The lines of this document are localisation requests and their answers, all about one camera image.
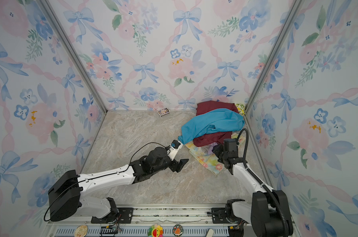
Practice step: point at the colourful flower sticker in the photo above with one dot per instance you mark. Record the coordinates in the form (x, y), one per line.
(155, 231)

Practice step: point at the floral yellow cloth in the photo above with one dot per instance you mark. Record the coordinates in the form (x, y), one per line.
(209, 162)

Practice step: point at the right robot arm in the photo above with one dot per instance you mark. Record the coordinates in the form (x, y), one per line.
(269, 212)

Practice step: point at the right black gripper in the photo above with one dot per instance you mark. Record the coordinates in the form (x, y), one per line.
(217, 149)

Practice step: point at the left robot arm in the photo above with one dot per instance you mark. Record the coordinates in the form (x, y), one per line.
(71, 194)

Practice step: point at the maroon cloth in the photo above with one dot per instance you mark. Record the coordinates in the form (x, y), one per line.
(207, 139)

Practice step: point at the yellow green patterned cloth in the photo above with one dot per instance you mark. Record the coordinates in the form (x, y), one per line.
(240, 108)

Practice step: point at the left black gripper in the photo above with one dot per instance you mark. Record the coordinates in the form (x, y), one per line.
(175, 168)

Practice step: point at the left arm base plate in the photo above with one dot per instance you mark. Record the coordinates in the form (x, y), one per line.
(120, 216)

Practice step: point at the aluminium corner post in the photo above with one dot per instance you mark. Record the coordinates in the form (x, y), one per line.
(74, 57)
(289, 20)

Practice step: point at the small printed card box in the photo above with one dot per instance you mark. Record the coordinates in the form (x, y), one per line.
(163, 112)

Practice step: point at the oval beige sticker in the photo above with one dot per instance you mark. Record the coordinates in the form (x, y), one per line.
(81, 231)

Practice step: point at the right aluminium corner post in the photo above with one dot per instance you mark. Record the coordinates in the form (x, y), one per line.
(289, 20)

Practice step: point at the left aluminium corner post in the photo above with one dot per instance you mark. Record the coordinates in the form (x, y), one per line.
(74, 57)

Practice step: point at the aluminium front rail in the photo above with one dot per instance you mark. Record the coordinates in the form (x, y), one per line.
(193, 218)

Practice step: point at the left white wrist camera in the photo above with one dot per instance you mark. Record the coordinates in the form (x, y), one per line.
(173, 149)

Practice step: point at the lavender cloth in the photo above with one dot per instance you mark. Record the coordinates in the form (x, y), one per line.
(209, 148)

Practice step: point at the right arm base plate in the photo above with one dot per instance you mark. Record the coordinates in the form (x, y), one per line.
(224, 216)

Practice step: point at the teal cloth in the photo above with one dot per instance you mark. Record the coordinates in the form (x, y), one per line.
(218, 120)

